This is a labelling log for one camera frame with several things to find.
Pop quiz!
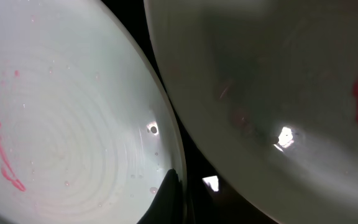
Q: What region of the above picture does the light green plate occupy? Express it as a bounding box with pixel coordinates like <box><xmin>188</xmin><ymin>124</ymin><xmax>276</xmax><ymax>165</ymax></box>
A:
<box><xmin>0</xmin><ymin>0</ymin><xmax>186</xmax><ymax>223</ymax></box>

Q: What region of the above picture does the yellow plate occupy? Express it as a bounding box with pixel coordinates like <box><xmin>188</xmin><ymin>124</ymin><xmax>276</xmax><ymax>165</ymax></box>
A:
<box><xmin>144</xmin><ymin>0</ymin><xmax>358</xmax><ymax>223</ymax></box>

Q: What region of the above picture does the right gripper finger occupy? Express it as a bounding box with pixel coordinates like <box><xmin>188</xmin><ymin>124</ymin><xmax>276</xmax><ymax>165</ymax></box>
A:
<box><xmin>137</xmin><ymin>169</ymin><xmax>186</xmax><ymax>224</ymax></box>

